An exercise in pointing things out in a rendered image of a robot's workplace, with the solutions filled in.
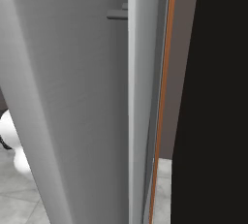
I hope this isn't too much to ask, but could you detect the grey fridge door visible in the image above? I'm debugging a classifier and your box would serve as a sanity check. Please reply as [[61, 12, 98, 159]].
[[0, 0, 171, 224]]

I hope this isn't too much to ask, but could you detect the pale grey fridge door handle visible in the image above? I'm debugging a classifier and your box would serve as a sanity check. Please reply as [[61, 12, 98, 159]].
[[107, 0, 160, 224]]

